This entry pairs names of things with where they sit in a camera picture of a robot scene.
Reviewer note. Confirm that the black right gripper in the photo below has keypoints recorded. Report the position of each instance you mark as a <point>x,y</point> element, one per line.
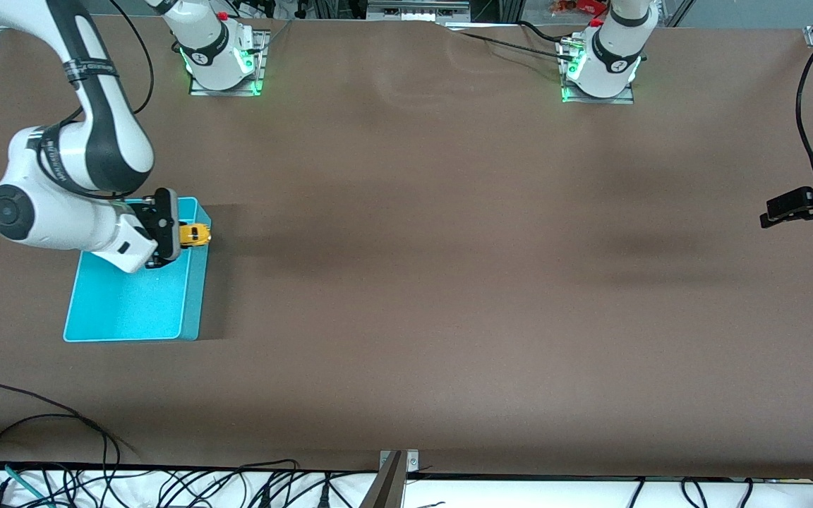
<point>147,218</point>

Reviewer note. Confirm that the yellow beetle toy car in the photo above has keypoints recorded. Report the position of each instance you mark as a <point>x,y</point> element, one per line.
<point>196,235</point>

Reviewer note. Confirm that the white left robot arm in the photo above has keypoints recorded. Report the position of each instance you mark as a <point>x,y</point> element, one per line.
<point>615,56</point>

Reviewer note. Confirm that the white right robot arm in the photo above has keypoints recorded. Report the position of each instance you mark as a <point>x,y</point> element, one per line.
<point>39,219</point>

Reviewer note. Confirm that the turquoise plastic bin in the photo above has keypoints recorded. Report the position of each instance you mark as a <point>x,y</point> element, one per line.
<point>131,303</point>

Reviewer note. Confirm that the red package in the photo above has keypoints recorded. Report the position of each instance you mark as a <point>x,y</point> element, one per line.
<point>579,7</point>

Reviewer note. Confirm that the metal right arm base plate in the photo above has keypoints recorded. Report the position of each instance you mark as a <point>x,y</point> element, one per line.
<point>226,92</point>

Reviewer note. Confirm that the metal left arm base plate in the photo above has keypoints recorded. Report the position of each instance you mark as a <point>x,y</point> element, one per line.
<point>597,100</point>

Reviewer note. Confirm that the small metal table bracket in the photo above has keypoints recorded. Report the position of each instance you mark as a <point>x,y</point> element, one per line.
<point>412,460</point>

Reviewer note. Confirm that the grey metal rail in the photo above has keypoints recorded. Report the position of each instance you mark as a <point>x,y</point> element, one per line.
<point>417,8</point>

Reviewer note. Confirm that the dark aluminium camera post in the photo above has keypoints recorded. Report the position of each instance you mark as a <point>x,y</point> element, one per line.
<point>385,490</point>

